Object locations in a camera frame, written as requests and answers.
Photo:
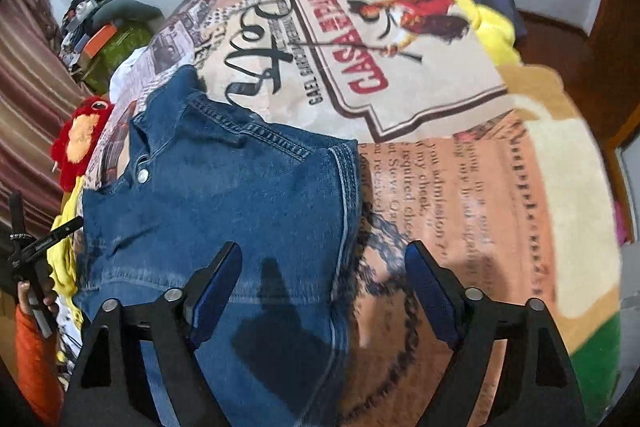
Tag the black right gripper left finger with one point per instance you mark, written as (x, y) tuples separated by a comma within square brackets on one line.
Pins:
[(111, 383)]

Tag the yellow cloth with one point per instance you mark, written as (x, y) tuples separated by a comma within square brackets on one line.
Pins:
[(62, 260)]

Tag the orange sleeved left forearm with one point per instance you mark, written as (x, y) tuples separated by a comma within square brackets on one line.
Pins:
[(37, 375)]

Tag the striped brown curtain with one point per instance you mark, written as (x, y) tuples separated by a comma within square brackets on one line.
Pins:
[(37, 97)]

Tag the red plush toy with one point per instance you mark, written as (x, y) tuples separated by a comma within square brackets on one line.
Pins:
[(72, 149)]

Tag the left hand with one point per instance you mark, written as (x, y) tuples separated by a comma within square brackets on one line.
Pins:
[(49, 296)]

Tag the newspaper print bed blanket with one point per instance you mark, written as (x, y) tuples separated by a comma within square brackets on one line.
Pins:
[(464, 156)]

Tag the blue denim jacket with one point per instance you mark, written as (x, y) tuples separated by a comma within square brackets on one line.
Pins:
[(201, 174)]

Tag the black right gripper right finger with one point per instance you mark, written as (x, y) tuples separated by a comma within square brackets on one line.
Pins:
[(537, 385)]

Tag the white cloth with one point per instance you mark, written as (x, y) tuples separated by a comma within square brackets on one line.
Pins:
[(130, 76)]

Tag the green bag with clutter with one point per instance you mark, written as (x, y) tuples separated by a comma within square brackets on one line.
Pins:
[(99, 35)]

